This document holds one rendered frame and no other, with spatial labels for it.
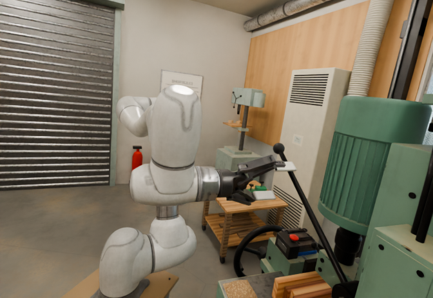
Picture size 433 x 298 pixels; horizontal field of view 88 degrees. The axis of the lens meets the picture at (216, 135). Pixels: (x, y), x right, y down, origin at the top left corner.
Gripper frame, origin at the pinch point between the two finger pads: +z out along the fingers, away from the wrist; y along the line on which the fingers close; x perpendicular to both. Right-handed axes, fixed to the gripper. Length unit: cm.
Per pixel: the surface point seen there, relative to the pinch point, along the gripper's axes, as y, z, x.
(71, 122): -163, -124, 221
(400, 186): 21.9, 7.1, -17.9
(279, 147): 7.7, -0.8, 6.7
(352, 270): -6.3, 13.5, -23.6
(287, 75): -47, 130, 198
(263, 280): -29.5, 0.0, -16.7
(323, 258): -10.7, 10.3, -18.7
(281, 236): -22.9, 8.7, -6.3
